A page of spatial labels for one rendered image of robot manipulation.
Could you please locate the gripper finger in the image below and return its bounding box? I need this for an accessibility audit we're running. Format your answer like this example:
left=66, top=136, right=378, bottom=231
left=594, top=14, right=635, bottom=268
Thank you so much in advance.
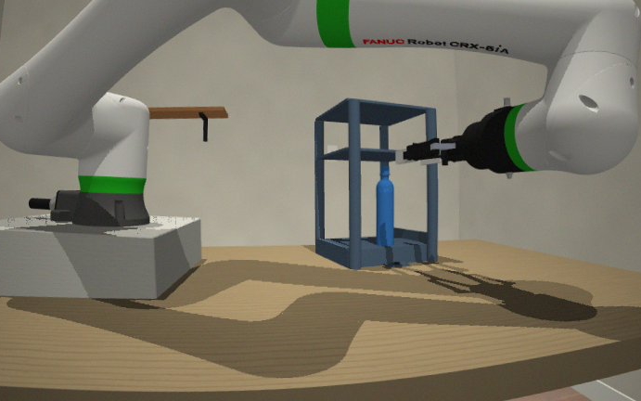
left=420, top=158, right=461, bottom=165
left=395, top=136, right=465, bottom=164

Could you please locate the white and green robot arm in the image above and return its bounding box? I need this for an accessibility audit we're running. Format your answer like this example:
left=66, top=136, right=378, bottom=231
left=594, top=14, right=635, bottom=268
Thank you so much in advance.
left=0, top=0, right=641, bottom=226

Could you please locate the blue shelving unit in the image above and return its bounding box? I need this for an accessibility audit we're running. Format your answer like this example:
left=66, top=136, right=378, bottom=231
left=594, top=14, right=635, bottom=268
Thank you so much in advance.
left=314, top=98, right=438, bottom=270

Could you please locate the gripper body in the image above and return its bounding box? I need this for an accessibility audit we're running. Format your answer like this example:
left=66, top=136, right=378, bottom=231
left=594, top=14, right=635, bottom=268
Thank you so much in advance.
left=446, top=122, right=488, bottom=170

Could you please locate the blue bottle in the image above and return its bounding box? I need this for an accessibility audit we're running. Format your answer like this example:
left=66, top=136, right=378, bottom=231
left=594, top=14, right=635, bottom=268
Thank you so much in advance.
left=376, top=166, right=394, bottom=246

